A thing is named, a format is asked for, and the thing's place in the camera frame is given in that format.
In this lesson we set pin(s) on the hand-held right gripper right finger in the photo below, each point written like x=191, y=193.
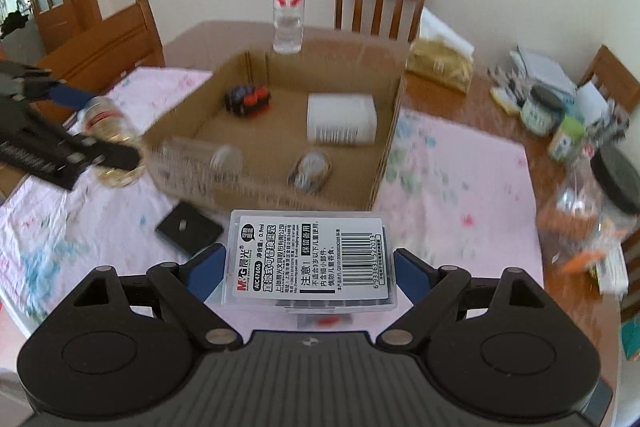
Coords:
x=407, y=271

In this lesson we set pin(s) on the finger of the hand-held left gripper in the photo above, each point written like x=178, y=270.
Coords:
x=70, y=97
x=112, y=155

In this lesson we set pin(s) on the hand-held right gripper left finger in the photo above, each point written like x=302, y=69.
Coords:
x=212, y=264

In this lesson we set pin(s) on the silver-lidded jar of yellow capsules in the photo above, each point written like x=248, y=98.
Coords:
x=112, y=122

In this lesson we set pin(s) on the clear labelled plastic case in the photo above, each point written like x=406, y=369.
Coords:
x=310, y=259

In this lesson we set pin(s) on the cardboard box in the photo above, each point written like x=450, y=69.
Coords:
x=280, y=132

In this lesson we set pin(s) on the white frosted plastic box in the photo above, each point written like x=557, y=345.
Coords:
x=342, y=119

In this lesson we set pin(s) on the black square box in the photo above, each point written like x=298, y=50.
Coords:
x=189, y=228

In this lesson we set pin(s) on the clear glass jar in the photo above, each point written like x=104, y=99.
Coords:
x=197, y=169

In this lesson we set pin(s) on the pink floral cloth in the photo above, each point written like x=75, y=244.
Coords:
x=460, y=187

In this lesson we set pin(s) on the large black-lidded plastic jar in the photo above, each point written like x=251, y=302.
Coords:
x=590, y=207

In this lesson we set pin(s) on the small green jar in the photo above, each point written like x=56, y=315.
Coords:
x=566, y=139

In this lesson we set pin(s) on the dark-lidded jar with green label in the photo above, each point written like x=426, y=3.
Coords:
x=541, y=109

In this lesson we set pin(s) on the gold tissue pack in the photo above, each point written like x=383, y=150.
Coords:
x=440, y=62

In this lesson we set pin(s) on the clear water bottle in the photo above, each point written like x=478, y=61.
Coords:
x=289, y=7

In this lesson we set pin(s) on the pile of papers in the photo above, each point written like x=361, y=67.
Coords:
x=542, y=67

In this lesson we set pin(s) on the white card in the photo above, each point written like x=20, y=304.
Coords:
x=592, y=99

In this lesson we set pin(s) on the bundle of pens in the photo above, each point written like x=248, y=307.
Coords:
x=612, y=122

